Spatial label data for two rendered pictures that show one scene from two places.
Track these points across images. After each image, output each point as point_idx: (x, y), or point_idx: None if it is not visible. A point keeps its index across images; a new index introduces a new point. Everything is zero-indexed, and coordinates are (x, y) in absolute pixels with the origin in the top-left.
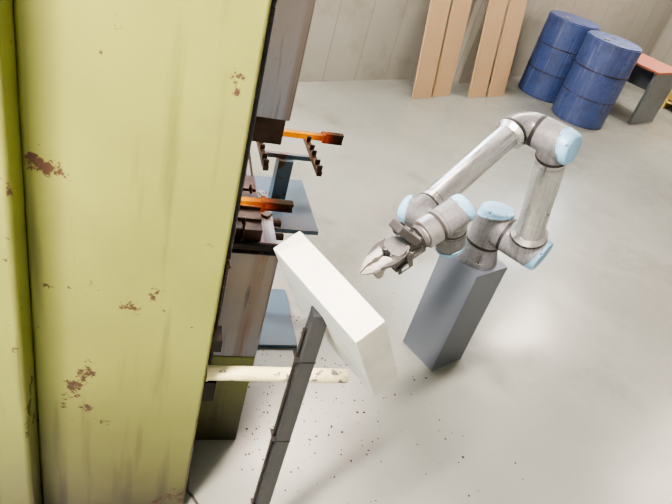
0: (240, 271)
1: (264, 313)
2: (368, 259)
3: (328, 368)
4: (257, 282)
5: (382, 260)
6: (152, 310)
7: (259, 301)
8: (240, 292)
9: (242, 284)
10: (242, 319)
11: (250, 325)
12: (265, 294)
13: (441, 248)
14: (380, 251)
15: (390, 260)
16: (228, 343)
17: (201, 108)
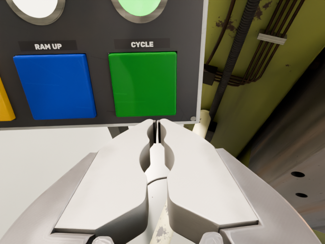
0: (311, 111)
1: (270, 181)
2: (184, 138)
3: (170, 228)
4: (300, 143)
5: (123, 176)
6: None
7: (280, 165)
8: (289, 136)
9: (297, 129)
10: (267, 162)
11: (262, 175)
12: (287, 165)
13: None
14: (201, 204)
15: (71, 213)
16: (253, 168)
17: None
